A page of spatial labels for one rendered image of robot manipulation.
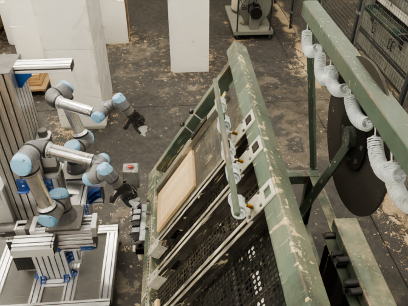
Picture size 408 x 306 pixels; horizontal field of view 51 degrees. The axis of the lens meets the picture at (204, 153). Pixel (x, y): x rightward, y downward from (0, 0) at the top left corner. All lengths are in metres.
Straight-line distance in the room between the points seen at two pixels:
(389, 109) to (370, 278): 0.66
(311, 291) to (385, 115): 0.77
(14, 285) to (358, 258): 2.80
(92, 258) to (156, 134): 2.12
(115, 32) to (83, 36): 2.85
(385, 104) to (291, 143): 3.49
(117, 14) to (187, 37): 1.63
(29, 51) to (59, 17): 2.24
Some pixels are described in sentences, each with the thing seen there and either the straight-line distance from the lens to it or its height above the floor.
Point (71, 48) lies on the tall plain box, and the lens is 5.13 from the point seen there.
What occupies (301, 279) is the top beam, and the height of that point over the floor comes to 1.94.
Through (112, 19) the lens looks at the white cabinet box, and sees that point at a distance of 7.78.
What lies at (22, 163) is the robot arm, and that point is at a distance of 2.52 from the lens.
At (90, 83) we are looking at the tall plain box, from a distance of 5.29.
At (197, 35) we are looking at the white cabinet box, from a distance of 6.57.
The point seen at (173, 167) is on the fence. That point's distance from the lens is 3.15.
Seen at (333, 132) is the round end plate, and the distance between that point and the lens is 2.57.
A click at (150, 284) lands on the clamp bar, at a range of 2.68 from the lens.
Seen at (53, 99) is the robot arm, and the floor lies 1.65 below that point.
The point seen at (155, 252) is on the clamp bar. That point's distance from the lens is 2.81.
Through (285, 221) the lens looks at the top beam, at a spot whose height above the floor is 1.95.
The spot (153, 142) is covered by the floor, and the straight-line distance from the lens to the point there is 5.28.
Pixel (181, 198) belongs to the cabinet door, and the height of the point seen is 1.18.
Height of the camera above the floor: 3.12
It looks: 38 degrees down
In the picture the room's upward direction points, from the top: straight up
